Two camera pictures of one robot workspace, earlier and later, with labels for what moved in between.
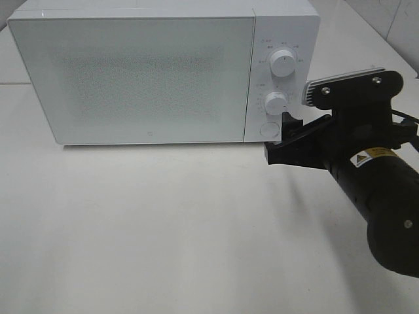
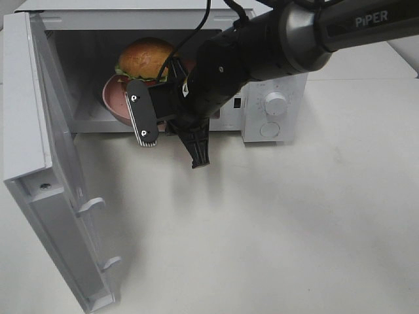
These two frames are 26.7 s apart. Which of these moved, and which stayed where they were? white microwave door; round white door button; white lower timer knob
Moved: white microwave door
Stayed: white lower timer knob; round white door button
